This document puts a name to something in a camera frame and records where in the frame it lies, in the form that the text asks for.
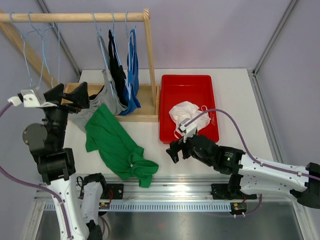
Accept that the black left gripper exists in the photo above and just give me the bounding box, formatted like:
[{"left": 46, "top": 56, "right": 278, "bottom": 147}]
[{"left": 39, "top": 80, "right": 89, "bottom": 147}]

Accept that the grey tank top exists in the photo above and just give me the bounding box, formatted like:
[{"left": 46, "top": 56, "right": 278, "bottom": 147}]
[{"left": 68, "top": 40, "right": 127, "bottom": 133}]

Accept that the white camisole tank top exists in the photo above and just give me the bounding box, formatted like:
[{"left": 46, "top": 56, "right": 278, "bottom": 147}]
[{"left": 168, "top": 101, "right": 211, "bottom": 139}]

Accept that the green tank top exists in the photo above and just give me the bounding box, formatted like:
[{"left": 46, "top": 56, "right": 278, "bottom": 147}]
[{"left": 85, "top": 104, "right": 159, "bottom": 188}]

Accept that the light blue hanger of white top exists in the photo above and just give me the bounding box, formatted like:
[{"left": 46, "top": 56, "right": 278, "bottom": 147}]
[{"left": 9, "top": 11, "right": 55, "bottom": 88}]

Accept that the light blue hanger of green top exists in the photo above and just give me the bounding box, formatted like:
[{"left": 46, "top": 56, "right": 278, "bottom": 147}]
[{"left": 27, "top": 11, "right": 56, "bottom": 88}]

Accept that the light blue hanger of grey top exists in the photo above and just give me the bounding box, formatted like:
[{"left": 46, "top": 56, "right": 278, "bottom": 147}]
[{"left": 91, "top": 11, "right": 116, "bottom": 97}]

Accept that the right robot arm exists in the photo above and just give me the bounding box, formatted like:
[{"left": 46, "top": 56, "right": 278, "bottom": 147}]
[{"left": 166, "top": 135, "right": 320, "bottom": 209}]

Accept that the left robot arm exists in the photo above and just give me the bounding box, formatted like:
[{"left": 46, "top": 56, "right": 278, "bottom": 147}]
[{"left": 18, "top": 82, "right": 109, "bottom": 240}]

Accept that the black tank top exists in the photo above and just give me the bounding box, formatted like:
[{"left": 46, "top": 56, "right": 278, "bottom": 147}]
[{"left": 89, "top": 29, "right": 129, "bottom": 115}]

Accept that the blue tank top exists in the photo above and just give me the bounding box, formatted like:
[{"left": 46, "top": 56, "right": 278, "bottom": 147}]
[{"left": 119, "top": 27, "right": 141, "bottom": 116}]

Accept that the light blue hanger of black top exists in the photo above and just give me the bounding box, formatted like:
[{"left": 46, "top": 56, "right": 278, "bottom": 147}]
[{"left": 108, "top": 12, "right": 129, "bottom": 106}]

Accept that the red plastic bin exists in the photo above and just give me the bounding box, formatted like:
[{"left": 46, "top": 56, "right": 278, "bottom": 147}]
[{"left": 159, "top": 74, "right": 216, "bottom": 144}]

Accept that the wooden clothes rack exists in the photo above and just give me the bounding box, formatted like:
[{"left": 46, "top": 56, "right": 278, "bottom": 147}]
[{"left": 0, "top": 8, "right": 161, "bottom": 123}]

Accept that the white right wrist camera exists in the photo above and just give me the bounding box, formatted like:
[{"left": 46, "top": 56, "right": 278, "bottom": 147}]
[{"left": 178, "top": 118, "right": 198, "bottom": 143}]

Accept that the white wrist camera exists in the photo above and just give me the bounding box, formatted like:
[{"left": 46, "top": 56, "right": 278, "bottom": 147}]
[
  {"left": 7, "top": 87, "right": 58, "bottom": 108},
  {"left": 178, "top": 118, "right": 198, "bottom": 143}
]

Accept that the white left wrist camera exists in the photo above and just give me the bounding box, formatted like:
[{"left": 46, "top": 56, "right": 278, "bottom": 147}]
[{"left": 7, "top": 87, "right": 58, "bottom": 108}]

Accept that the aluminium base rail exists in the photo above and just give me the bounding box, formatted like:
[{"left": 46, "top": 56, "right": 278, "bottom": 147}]
[{"left": 33, "top": 174, "right": 298, "bottom": 212}]

